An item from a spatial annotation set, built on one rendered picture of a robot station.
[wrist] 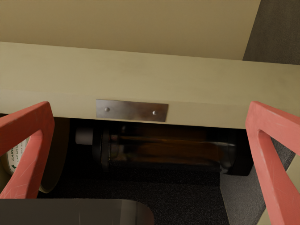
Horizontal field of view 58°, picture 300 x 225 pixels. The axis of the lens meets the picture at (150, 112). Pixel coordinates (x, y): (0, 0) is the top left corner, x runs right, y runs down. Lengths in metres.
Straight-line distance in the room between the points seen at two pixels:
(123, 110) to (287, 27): 0.37
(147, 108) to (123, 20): 0.44
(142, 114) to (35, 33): 0.51
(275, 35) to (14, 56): 0.45
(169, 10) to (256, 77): 0.38
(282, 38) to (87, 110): 0.40
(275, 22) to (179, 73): 0.32
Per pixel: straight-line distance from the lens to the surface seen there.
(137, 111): 0.27
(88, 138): 0.43
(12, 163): 0.40
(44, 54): 0.35
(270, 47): 0.60
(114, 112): 0.27
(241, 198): 0.48
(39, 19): 0.73
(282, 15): 0.58
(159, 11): 0.68
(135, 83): 0.29
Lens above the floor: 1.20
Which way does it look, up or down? 3 degrees down
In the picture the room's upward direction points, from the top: 86 degrees counter-clockwise
